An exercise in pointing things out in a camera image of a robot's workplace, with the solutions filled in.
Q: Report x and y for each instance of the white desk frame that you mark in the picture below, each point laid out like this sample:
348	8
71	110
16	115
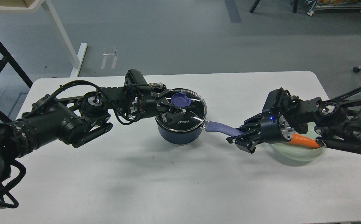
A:
32	6

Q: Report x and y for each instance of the dark blue saucepan purple handle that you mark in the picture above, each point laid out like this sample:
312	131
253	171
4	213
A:
209	126

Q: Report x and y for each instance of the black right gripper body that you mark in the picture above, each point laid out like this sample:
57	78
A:
275	130

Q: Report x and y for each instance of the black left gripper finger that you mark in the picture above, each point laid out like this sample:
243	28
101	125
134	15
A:
167	98
171	114

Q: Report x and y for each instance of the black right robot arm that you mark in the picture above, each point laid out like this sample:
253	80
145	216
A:
338	122

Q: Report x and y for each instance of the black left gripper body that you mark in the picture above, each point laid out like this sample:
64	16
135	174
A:
148	100

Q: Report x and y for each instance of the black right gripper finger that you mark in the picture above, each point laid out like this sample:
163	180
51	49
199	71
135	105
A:
246	141
251	123

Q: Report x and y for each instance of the orange toy carrot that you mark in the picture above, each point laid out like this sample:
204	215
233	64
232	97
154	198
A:
298	140

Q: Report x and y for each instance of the glass pot lid purple knob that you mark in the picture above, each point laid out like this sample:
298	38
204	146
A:
189	112

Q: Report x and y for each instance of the black chair leg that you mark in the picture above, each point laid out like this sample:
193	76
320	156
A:
294	5

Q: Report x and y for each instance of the metal wheeled cart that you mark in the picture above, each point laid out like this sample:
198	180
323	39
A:
315	5

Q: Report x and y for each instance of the light green plate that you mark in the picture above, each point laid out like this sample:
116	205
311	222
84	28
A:
298	153

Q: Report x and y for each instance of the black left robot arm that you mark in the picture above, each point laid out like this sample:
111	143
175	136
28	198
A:
75	114

